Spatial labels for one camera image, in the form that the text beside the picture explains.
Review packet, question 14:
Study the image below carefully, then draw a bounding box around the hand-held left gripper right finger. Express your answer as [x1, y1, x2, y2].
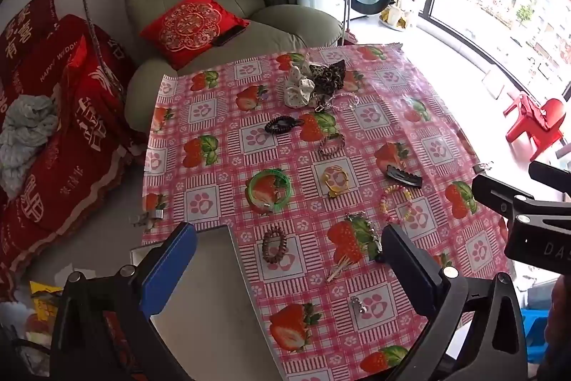
[379, 225, 528, 381]

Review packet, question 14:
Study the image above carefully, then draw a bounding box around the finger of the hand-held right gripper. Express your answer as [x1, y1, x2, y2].
[472, 175, 536, 222]
[529, 160, 571, 191]

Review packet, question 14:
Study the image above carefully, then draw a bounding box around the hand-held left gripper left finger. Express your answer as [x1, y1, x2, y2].
[49, 222, 198, 381]

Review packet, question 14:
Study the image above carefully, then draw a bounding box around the grey jewelry box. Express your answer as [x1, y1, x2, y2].
[129, 225, 288, 381]

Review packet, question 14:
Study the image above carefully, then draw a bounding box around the pastel bead bracelet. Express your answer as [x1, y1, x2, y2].
[379, 184, 413, 223]

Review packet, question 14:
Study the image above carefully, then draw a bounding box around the brown bead bracelet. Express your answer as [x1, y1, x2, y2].
[262, 226, 287, 259]

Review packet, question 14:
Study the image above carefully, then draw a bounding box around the green bangle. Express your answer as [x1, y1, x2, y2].
[246, 169, 295, 213]

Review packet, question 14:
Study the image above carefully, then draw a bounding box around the yellow bracelet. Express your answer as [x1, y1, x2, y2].
[322, 166, 353, 199]

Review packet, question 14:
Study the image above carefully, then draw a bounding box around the person's right forearm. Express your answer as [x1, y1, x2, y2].
[550, 274, 571, 381]

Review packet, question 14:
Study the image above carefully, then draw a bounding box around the red plastic chair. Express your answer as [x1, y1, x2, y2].
[503, 93, 567, 163]

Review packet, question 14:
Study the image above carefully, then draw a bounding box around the black long hair clip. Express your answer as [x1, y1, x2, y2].
[386, 164, 424, 189]

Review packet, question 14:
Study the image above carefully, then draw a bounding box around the blue plastic bin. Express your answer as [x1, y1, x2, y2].
[526, 305, 556, 364]

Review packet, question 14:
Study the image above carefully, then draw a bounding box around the yellow snack packet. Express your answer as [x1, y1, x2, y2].
[29, 280, 65, 319]

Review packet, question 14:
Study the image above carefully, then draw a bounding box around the pink strawberry print tablecloth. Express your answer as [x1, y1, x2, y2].
[142, 43, 514, 381]

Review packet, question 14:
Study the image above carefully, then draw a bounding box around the red printed sofa cover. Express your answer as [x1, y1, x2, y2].
[0, 12, 150, 301]

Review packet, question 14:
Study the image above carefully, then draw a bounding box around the leopard print scrunchie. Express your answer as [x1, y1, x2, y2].
[311, 60, 348, 96]

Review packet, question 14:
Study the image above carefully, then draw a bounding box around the grey knitted cloth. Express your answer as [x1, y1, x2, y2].
[0, 94, 60, 196]

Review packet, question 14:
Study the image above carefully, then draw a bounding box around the small cluttered stand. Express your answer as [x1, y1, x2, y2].
[379, 0, 421, 31]

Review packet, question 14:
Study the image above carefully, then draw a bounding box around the cream dotted scrunchie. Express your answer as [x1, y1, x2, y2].
[289, 62, 313, 84]
[284, 78, 316, 109]

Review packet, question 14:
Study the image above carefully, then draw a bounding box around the red embroidered cushion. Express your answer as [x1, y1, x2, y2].
[139, 0, 251, 70]

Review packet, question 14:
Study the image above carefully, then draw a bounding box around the red printed pillow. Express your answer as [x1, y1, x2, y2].
[0, 0, 60, 65]

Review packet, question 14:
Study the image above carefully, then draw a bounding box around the silver chain necklace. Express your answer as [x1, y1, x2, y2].
[343, 214, 383, 261]

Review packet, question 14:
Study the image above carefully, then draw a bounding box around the pearl chain bracelet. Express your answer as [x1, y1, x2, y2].
[328, 93, 361, 112]

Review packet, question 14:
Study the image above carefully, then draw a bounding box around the black spiral hair tie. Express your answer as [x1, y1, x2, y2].
[264, 117, 305, 136]

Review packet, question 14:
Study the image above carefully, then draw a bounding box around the red handled mop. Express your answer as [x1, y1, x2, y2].
[337, 0, 358, 47]

